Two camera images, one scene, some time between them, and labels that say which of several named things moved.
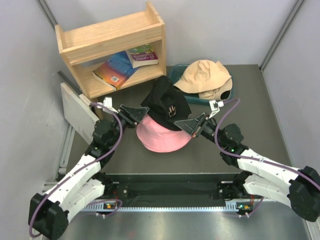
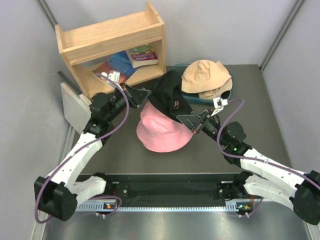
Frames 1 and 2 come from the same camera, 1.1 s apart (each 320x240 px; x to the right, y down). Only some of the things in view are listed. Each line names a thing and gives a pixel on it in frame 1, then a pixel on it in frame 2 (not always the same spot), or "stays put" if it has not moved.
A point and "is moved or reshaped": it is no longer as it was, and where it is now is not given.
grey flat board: x=78 y=113 stays put
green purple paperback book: x=142 y=55 stays put
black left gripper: x=132 y=116 → x=137 y=95
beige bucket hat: x=202 y=76 stays put
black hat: x=167 y=105 is moved or reshaped
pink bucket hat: x=164 y=145 stays put
